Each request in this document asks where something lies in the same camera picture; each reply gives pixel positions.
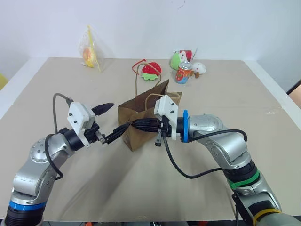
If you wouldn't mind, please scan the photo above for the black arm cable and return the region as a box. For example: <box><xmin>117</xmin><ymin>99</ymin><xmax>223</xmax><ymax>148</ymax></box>
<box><xmin>44</xmin><ymin>134</ymin><xmax>64</xmax><ymax>181</ymax></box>
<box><xmin>163</xmin><ymin>128</ymin><xmax>248</xmax><ymax>179</ymax></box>

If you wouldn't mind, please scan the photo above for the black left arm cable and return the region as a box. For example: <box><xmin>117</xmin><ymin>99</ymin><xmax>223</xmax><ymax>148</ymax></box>
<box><xmin>44</xmin><ymin>134</ymin><xmax>64</xmax><ymax>181</ymax></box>

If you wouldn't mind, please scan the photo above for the red strawberry plush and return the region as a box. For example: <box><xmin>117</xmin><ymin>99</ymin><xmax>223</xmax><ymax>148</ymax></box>
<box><xmin>131</xmin><ymin>59</ymin><xmax>163</xmax><ymax>82</ymax></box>

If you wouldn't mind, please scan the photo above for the brown paper bag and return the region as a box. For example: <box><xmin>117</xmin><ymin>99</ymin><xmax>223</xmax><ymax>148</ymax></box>
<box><xmin>117</xmin><ymin>67</ymin><xmax>183</xmax><ymax>153</ymax></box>

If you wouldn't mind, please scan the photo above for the yellow object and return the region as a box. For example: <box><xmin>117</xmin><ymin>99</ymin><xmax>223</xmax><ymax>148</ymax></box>
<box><xmin>0</xmin><ymin>73</ymin><xmax>9</xmax><ymax>91</ymax></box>

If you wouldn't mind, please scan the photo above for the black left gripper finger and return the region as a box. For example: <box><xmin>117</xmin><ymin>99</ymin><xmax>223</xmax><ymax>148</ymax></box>
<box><xmin>92</xmin><ymin>102</ymin><xmax>115</xmax><ymax>116</ymax></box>
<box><xmin>104</xmin><ymin>122</ymin><xmax>132</xmax><ymax>145</ymax></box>

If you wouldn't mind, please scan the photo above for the dark-edged orange object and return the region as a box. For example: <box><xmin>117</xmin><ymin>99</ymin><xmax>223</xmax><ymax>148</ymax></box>
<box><xmin>286</xmin><ymin>80</ymin><xmax>301</xmax><ymax>106</ymax></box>

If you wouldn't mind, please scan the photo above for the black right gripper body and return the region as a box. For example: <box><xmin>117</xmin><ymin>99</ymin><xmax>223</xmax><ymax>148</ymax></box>
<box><xmin>154</xmin><ymin>116</ymin><xmax>173</xmax><ymax>147</ymax></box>

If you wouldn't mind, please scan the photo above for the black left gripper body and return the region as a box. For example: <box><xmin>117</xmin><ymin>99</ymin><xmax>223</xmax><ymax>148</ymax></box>
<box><xmin>83</xmin><ymin>122</ymin><xmax>106</xmax><ymax>145</ymax></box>

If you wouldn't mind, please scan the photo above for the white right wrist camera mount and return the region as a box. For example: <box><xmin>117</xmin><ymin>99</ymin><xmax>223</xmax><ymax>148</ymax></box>
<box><xmin>153</xmin><ymin>95</ymin><xmax>182</xmax><ymax>142</ymax></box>

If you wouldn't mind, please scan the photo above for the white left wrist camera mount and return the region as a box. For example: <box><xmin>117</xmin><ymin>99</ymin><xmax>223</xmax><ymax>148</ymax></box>
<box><xmin>66</xmin><ymin>101</ymin><xmax>96</xmax><ymax>148</ymax></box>

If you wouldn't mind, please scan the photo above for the grey left wrist cable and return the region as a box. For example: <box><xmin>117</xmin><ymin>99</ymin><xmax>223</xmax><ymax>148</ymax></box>
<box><xmin>52</xmin><ymin>93</ymin><xmax>74</xmax><ymax>134</ymax></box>

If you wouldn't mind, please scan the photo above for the green white red plush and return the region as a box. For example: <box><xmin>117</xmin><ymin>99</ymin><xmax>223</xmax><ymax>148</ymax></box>
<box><xmin>169</xmin><ymin>49</ymin><xmax>194</xmax><ymax>70</ymax></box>

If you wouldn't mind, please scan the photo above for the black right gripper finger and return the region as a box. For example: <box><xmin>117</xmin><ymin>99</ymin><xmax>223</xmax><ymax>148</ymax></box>
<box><xmin>135</xmin><ymin>118</ymin><xmax>162</xmax><ymax>126</ymax></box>
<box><xmin>131</xmin><ymin>124</ymin><xmax>162</xmax><ymax>133</ymax></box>

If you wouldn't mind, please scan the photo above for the clear plastic bag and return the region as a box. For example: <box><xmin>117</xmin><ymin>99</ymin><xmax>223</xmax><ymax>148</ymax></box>
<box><xmin>78</xmin><ymin>24</ymin><xmax>105</xmax><ymax>73</ymax></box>

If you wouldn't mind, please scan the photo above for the white plush with brown feet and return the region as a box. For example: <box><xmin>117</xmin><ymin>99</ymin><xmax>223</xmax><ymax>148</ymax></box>
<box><xmin>190</xmin><ymin>62</ymin><xmax>207</xmax><ymax>79</ymax></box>

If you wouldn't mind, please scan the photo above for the yellow orange plush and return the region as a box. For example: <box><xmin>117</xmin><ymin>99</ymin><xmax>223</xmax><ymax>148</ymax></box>
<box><xmin>82</xmin><ymin>46</ymin><xmax>97</xmax><ymax>68</ymax></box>

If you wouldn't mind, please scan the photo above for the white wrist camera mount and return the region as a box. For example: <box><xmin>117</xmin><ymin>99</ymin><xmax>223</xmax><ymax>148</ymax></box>
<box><xmin>66</xmin><ymin>101</ymin><xmax>96</xmax><ymax>148</ymax></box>
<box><xmin>153</xmin><ymin>95</ymin><xmax>182</xmax><ymax>142</ymax></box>

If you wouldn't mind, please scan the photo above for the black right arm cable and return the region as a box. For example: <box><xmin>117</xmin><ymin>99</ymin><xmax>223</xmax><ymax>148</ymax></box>
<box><xmin>163</xmin><ymin>128</ymin><xmax>248</xmax><ymax>179</ymax></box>

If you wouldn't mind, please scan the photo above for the colourful printed drink can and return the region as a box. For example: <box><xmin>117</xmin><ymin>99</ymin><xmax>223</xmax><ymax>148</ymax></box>
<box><xmin>175</xmin><ymin>61</ymin><xmax>192</xmax><ymax>85</ymax></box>

